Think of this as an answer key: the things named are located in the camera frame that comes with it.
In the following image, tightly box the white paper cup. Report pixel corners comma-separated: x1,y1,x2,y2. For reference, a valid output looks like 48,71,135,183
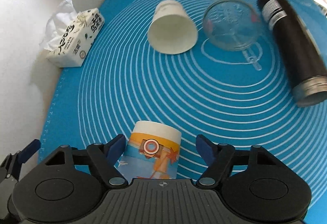
147,0,198,55

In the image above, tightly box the white tissue pack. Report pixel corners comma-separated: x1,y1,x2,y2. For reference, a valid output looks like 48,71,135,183
40,0,105,68

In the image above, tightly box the black thermos flask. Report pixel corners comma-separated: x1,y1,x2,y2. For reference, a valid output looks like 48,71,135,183
257,0,326,107

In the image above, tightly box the blue silicone baking mat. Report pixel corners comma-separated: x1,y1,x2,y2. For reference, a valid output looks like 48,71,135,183
39,0,326,223

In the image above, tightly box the colourful paper cup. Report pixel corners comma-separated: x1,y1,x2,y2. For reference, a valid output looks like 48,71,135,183
118,121,181,182

